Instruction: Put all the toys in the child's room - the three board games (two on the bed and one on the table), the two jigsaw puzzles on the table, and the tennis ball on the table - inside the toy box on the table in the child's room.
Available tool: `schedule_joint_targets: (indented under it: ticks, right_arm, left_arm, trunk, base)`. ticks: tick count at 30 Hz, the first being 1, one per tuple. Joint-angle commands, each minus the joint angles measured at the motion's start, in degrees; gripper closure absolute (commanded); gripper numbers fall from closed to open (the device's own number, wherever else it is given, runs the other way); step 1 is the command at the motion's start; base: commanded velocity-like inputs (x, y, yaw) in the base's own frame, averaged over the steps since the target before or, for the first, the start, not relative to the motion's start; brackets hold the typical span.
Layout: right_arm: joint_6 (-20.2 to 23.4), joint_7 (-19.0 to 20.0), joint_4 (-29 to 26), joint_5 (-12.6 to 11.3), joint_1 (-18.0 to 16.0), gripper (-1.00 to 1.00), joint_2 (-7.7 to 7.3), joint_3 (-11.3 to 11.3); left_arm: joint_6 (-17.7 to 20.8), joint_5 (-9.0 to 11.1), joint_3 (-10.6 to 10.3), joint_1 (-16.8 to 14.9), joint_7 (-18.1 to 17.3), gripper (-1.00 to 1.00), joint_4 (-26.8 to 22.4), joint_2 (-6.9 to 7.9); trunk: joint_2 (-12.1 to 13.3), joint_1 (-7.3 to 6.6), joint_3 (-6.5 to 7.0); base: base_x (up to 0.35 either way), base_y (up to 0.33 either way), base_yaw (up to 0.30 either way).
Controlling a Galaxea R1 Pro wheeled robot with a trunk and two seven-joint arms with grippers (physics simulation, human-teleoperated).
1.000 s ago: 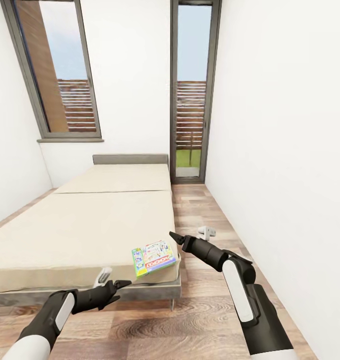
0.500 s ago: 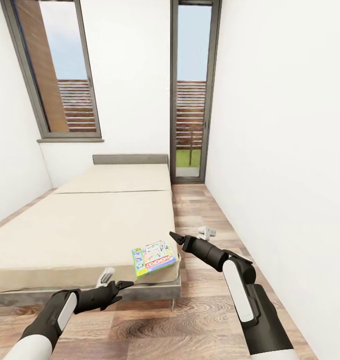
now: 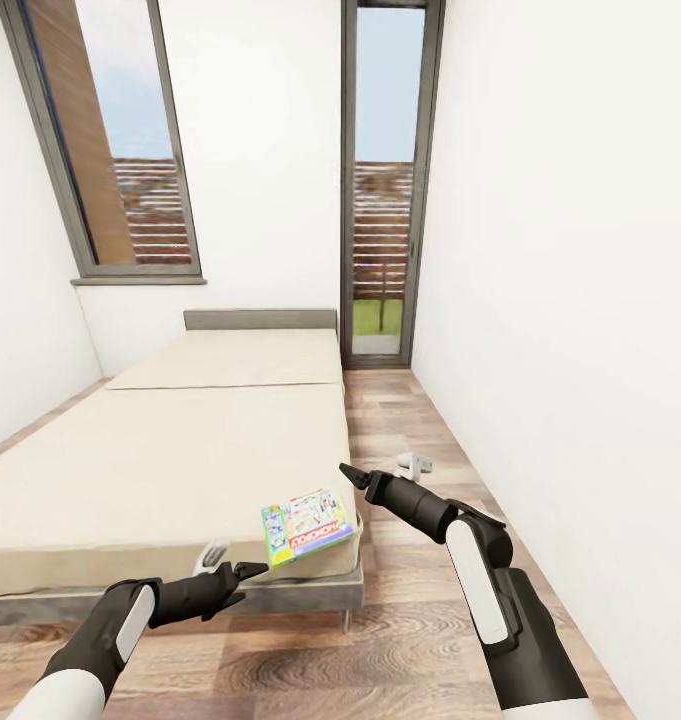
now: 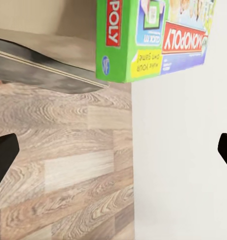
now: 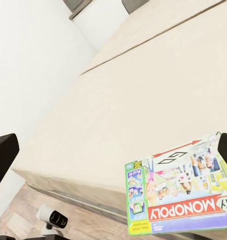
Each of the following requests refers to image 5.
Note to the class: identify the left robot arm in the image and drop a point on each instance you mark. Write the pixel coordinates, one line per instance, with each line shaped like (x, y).
(52, 218)

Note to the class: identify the bed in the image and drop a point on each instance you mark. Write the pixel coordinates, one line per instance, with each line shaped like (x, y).
(159, 81)

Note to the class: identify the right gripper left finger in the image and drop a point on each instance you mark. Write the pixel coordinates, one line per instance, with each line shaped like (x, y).
(9, 149)

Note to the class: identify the board game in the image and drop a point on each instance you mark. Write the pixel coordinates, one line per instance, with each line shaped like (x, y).
(180, 189)

